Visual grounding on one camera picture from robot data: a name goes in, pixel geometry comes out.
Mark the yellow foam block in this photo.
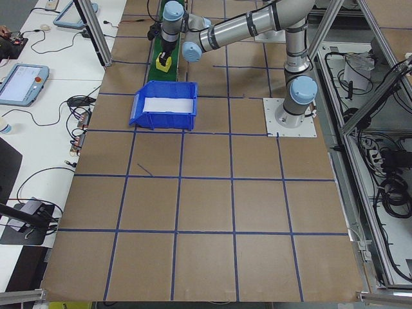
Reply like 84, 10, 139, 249
155, 55, 173, 70

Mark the green conveyor belt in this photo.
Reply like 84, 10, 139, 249
147, 0, 187, 82

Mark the blue plastic storage bin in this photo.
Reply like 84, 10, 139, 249
128, 80, 198, 131

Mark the grey-blue teach pendant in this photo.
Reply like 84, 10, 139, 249
53, 0, 99, 30
0, 63, 50, 107

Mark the small electronics board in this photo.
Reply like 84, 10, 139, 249
70, 133, 86, 153
77, 110, 93, 130

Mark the white desk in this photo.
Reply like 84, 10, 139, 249
0, 0, 128, 290

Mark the white bag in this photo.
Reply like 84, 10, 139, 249
342, 53, 374, 89

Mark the black dock device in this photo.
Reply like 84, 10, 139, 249
19, 196, 56, 223

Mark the black pole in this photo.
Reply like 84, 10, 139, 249
0, 202, 43, 228

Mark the black power strip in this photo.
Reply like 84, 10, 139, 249
366, 138, 407, 175

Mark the red conveyor wire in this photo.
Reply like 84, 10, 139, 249
121, 16, 152, 26

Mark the aluminium profile post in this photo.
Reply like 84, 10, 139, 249
73, 0, 113, 67

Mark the white square base plate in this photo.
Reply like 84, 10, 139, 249
254, 31, 287, 43
263, 97, 318, 138

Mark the V-shaped metal bar frame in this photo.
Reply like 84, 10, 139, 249
308, 0, 412, 302

